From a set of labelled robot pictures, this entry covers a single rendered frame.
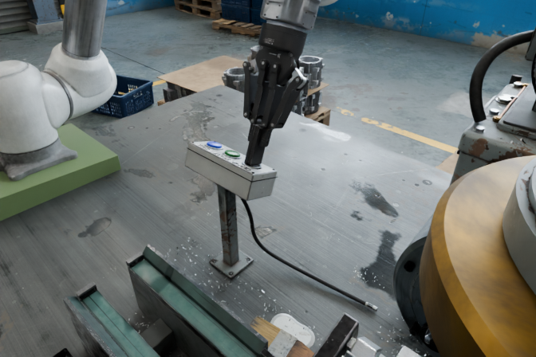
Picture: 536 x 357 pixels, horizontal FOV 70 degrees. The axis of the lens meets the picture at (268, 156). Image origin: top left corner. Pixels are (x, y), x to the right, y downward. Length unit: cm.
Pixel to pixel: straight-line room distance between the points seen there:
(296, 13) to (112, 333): 55
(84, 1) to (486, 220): 108
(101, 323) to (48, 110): 68
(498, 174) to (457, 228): 5
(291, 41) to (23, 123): 78
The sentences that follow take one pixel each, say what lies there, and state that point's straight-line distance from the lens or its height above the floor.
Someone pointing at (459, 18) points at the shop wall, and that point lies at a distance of 604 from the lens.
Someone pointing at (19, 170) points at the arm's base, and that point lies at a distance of 121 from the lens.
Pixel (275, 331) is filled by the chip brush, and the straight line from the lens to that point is 76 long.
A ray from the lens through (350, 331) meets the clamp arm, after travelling 45.
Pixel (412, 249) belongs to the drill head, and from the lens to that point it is 52.
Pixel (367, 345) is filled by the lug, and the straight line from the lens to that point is 42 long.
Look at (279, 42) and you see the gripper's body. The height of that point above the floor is 128.
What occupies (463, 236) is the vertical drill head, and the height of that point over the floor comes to 133.
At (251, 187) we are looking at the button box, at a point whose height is 105.
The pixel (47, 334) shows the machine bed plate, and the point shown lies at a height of 80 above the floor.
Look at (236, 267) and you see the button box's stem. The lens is 86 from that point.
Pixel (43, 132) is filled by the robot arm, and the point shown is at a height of 95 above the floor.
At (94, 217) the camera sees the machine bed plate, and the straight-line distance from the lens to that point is 108.
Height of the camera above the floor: 144
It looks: 32 degrees down
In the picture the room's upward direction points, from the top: straight up
